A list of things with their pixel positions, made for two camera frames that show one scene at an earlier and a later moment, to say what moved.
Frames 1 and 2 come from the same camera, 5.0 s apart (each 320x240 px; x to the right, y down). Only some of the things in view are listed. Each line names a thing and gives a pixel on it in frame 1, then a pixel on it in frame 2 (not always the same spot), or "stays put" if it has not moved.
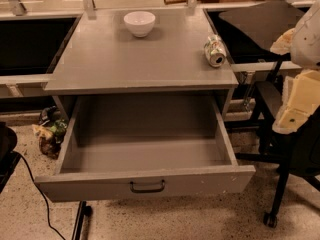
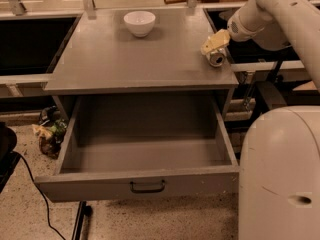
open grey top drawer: x=141 y=146 stays put
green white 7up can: x=215 y=50 stays put
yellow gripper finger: x=301 y=95 to x=216 y=41
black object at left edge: x=8 y=158 stays put
